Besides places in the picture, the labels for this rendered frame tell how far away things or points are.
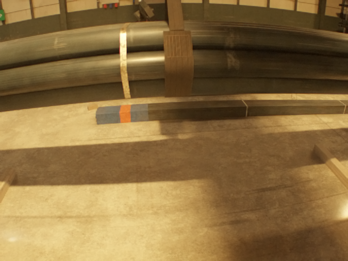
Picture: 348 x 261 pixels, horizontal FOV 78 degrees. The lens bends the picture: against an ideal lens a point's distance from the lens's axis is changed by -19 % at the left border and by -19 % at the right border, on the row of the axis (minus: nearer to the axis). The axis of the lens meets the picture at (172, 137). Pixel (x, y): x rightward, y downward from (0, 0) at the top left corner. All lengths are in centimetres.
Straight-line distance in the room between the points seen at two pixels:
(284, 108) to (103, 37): 308
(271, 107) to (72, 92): 296
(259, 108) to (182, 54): 254
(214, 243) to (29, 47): 181
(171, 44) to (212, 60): 23
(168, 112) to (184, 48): 218
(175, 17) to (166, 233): 151
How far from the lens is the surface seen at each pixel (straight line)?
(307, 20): 1355
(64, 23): 1134
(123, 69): 136
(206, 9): 1114
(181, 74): 138
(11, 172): 298
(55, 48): 150
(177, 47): 138
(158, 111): 347
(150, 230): 205
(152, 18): 616
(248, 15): 1197
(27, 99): 167
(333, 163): 299
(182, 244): 196
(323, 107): 438
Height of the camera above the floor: 159
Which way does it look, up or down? 31 degrees down
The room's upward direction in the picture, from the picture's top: 1 degrees counter-clockwise
